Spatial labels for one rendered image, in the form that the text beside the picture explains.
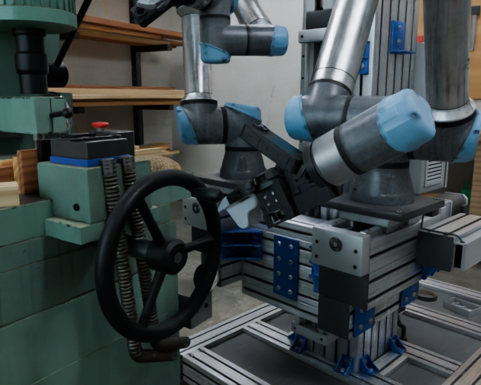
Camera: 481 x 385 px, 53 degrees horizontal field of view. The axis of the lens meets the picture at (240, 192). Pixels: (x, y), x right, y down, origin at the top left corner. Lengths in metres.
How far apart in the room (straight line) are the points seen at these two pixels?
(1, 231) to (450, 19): 0.87
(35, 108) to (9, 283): 0.33
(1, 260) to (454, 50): 0.90
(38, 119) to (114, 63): 3.44
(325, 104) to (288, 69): 3.52
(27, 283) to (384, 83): 1.06
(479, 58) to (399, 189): 2.76
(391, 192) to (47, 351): 0.80
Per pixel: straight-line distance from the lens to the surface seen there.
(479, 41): 3.89
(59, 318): 0.94
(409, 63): 1.60
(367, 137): 0.64
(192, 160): 4.86
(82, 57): 4.17
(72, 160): 0.83
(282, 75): 4.31
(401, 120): 0.63
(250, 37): 1.23
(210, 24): 1.21
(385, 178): 1.18
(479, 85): 3.87
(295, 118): 0.78
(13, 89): 1.12
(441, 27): 1.04
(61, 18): 0.99
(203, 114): 1.45
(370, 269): 1.12
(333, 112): 0.76
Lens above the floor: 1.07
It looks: 11 degrees down
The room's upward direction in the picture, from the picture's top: straight up
